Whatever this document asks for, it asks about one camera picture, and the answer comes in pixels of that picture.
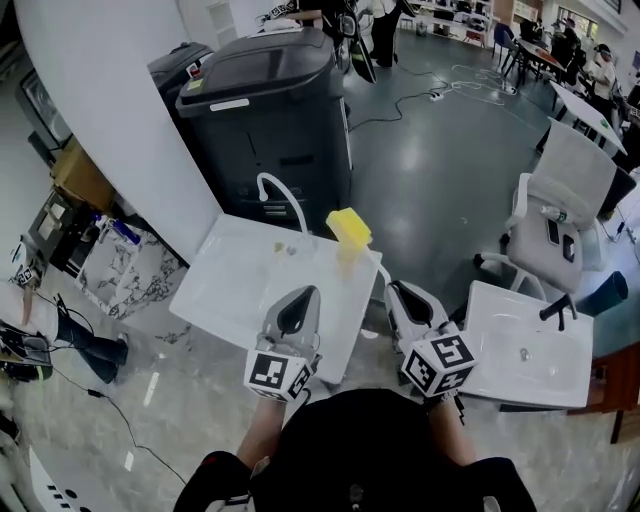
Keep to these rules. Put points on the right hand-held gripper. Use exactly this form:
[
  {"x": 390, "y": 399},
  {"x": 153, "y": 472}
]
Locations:
[{"x": 440, "y": 365}]

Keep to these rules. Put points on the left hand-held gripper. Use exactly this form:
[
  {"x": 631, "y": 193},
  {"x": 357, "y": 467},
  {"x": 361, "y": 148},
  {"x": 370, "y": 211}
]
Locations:
[{"x": 272, "y": 375}]

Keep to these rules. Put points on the translucent plastic cup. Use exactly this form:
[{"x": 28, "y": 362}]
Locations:
[{"x": 349, "y": 265}]

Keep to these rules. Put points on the yellow sponge brush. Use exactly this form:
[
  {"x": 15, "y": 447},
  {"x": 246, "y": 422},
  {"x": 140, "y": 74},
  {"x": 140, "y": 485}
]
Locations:
[{"x": 350, "y": 227}]

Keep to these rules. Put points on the person's left forearm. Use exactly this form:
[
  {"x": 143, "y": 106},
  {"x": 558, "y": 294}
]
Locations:
[{"x": 260, "y": 435}]

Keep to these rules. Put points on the person's right forearm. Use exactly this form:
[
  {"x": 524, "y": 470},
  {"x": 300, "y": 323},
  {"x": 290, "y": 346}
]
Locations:
[{"x": 452, "y": 435}]

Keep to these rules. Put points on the large white sink basin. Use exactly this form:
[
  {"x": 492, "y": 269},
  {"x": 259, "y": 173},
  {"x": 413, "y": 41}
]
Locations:
[{"x": 240, "y": 285}]

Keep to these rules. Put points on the white curved faucet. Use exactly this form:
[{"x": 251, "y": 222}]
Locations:
[{"x": 287, "y": 197}]

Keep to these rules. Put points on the white sink basin black faucet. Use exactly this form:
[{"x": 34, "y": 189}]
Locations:
[{"x": 525, "y": 370}]

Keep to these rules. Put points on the person's black shirt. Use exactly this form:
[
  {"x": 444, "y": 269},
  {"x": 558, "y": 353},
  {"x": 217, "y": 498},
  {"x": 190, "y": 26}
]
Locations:
[{"x": 360, "y": 450}]

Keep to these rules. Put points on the black smartphone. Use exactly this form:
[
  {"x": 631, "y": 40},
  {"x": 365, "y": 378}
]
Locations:
[
  {"x": 553, "y": 231},
  {"x": 568, "y": 248}
]

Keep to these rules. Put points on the marble pattern cabinet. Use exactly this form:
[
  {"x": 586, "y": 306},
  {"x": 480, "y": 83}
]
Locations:
[{"x": 130, "y": 280}]

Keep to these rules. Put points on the clear water bottle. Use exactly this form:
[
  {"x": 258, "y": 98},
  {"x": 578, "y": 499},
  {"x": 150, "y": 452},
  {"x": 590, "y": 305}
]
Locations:
[{"x": 555, "y": 214}]

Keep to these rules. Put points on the blue bottle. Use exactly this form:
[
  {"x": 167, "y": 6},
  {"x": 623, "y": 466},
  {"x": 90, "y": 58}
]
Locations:
[{"x": 125, "y": 232}]

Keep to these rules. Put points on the teal tumbler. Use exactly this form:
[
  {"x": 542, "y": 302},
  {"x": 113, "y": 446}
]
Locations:
[{"x": 605, "y": 295}]

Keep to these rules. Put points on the large black machine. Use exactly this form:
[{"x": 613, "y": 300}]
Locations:
[{"x": 270, "y": 125}]

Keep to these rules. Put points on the brown wooden cabinet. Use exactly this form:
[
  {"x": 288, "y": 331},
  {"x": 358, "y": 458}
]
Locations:
[{"x": 615, "y": 385}]

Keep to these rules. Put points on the white mesh office chair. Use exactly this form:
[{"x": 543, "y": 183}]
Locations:
[{"x": 575, "y": 170}]

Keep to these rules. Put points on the black cabinet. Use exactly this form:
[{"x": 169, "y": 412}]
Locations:
[{"x": 60, "y": 230}]

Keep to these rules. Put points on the white table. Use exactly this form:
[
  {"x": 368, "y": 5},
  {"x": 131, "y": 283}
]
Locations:
[{"x": 590, "y": 112}]

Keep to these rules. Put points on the dark grey case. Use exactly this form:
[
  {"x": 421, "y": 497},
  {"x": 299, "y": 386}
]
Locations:
[{"x": 172, "y": 70}]

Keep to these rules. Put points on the white panel with black slots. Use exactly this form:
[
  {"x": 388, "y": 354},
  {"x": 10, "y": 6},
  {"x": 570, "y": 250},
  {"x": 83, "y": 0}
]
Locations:
[{"x": 55, "y": 485}]

